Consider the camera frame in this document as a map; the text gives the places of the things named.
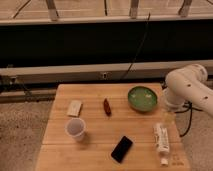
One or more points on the black smartphone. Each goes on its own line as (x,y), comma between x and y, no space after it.
(121,149)

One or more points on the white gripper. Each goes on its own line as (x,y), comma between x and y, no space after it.
(172,103)

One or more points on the white tube with cap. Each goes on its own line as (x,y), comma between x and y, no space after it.
(162,143)

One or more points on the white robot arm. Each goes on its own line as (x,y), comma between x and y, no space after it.
(186,84)

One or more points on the green bowl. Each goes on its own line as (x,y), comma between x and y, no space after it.
(142,98)

